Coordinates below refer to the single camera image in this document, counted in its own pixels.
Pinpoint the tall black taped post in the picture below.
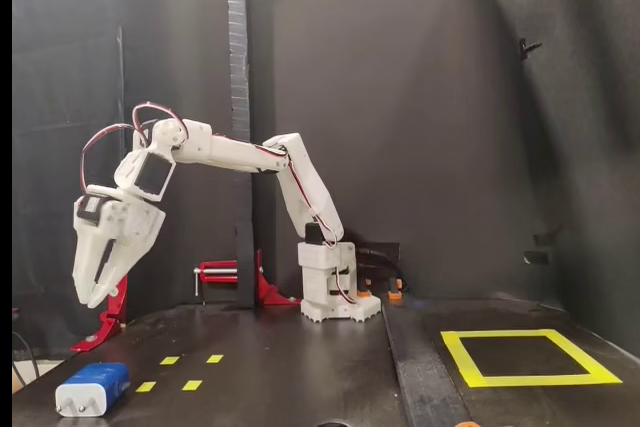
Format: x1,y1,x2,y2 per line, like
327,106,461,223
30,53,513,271
224,0,259,309

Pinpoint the yellow tape square outline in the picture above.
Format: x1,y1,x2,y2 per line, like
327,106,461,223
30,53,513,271
439,328,624,389

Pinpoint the red screw clamp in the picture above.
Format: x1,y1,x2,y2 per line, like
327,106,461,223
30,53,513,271
192,249,304,308

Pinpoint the blue white charger block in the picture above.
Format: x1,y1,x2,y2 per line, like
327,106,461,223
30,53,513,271
54,361,132,419

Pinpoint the thin black cable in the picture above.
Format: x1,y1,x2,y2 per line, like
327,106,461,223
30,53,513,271
12,329,41,383

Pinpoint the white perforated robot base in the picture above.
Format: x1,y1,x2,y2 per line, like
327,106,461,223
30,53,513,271
298,241,382,324

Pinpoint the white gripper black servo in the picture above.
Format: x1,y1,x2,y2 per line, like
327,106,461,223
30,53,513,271
72,184,167,309

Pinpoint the red white black servo cable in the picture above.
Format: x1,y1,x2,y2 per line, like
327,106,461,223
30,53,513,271
79,102,177,194

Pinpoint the black flat beam strip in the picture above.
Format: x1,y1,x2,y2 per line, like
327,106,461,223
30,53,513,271
382,296,471,427

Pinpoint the red angled clamp bracket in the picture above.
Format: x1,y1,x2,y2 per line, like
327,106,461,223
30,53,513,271
69,274,130,353

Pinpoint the thick black power cable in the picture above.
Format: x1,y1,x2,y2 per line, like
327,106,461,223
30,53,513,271
355,245,401,268

